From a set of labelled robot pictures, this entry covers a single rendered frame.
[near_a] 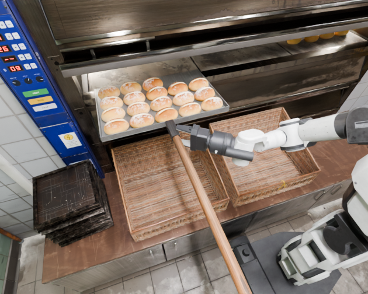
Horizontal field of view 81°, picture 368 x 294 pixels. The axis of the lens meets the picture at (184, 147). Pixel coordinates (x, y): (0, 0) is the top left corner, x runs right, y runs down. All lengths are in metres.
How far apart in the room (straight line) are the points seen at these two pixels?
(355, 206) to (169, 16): 0.92
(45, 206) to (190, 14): 1.06
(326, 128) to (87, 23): 0.93
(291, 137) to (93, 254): 1.12
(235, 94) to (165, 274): 1.36
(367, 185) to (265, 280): 1.10
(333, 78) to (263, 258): 1.33
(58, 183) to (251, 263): 1.30
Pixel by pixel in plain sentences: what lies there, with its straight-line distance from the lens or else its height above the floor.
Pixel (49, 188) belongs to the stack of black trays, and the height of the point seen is 0.87.
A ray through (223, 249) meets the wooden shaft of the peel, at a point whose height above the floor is 1.21.
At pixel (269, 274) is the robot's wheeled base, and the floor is 0.17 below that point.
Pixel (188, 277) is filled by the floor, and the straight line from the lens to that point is 1.83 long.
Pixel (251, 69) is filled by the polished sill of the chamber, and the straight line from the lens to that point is 1.31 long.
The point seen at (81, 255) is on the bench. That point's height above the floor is 0.58.
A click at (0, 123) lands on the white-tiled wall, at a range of 1.26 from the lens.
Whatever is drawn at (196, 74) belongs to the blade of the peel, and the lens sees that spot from 1.20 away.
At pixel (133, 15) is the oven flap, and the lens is 0.96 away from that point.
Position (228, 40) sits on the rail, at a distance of 0.97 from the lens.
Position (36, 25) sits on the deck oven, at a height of 1.51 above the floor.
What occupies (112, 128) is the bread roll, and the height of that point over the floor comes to 1.22.
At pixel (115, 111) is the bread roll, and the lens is 0.93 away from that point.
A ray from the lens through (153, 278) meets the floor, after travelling 1.85.
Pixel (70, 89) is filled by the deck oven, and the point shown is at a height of 1.24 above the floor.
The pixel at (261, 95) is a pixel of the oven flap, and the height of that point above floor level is 0.98.
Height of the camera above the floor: 1.81
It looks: 51 degrees down
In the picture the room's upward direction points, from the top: straight up
